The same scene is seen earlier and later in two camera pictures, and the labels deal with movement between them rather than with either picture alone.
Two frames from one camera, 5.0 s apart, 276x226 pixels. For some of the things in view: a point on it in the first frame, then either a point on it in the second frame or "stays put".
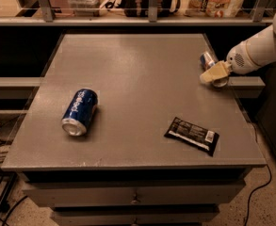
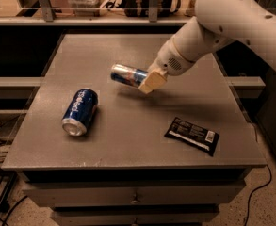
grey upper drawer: [135, 193] stays put
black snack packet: [190, 134] stays put
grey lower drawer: [135, 215] stays put
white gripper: [238, 60] to [168, 59]
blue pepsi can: [79, 112] stays put
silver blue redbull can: [206, 60] to [129, 75]
